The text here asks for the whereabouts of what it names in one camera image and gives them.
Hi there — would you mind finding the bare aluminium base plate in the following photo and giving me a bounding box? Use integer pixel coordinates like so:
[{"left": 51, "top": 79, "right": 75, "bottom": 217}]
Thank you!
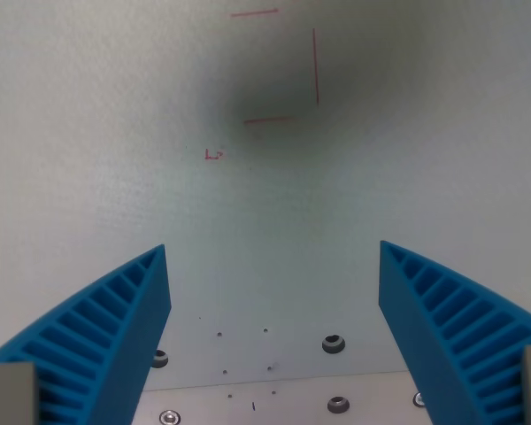
[{"left": 130, "top": 370, "right": 435, "bottom": 425}]

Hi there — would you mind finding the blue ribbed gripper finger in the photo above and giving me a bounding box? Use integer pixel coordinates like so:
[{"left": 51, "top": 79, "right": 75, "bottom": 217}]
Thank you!
[
  {"left": 0, "top": 243, "right": 173, "bottom": 425},
  {"left": 378, "top": 240, "right": 531, "bottom": 425}
]

